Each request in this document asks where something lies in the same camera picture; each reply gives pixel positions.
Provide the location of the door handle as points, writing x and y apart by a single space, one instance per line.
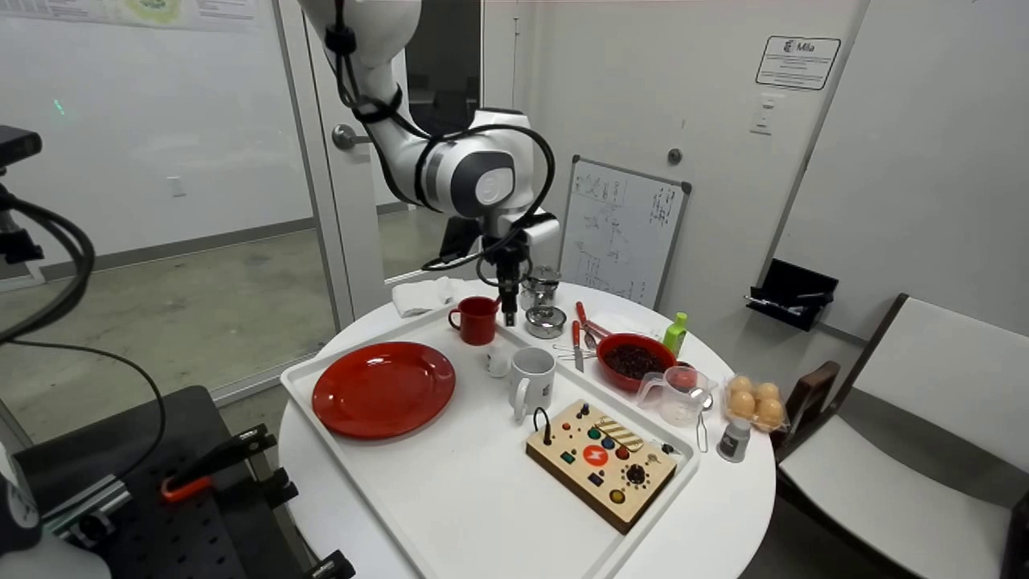
349 139

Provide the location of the clear measuring cup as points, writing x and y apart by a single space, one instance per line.
679 396

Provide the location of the red cup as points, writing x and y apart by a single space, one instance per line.
474 320

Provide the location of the green bottle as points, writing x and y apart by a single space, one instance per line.
678 333

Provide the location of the black orange clamp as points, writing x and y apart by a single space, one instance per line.
199 476

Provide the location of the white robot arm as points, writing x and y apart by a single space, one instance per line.
487 179

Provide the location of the wooden busy board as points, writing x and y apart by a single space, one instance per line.
610 463

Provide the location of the small grey shaker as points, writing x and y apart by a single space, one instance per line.
734 442

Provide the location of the red handled scissors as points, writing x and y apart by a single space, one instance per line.
587 336

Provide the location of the egg carton with eggs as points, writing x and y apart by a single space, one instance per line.
754 402

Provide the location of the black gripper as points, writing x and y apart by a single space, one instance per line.
503 264

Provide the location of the black wall holder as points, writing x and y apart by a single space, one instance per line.
793 293

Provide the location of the leaning whiteboard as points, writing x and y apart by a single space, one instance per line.
620 229

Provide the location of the wall notice sign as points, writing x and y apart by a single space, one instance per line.
799 63

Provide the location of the white mug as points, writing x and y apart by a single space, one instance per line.
533 379

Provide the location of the round white table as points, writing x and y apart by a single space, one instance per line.
727 514

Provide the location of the red plate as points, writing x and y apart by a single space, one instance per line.
383 389

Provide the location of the white chair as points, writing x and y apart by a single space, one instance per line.
933 396

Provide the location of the white plastic tray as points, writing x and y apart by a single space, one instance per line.
422 466

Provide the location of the metal canister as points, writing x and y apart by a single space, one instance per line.
541 284

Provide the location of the red bowl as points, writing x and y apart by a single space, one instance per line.
630 359

